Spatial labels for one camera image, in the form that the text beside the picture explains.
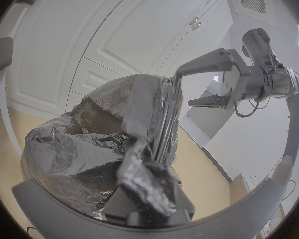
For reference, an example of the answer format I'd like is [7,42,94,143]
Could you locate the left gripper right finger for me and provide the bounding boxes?
[149,173,195,227]

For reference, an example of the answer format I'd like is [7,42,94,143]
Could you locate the white chair grey cushions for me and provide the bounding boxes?
[0,0,38,164]

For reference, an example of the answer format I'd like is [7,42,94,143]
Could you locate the grey curtain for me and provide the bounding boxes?
[186,81,236,146]

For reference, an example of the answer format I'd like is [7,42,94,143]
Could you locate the white wardrobe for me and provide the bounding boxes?
[5,0,233,114]

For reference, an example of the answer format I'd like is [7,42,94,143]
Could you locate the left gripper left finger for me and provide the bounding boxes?
[104,187,150,227]

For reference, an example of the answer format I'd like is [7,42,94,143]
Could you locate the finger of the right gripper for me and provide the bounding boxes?
[188,94,226,109]
[176,48,237,78]

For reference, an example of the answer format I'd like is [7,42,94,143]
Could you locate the black plastic bag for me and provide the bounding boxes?
[20,74,183,215]

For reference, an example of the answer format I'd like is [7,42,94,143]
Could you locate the black cable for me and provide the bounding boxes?
[235,99,268,118]

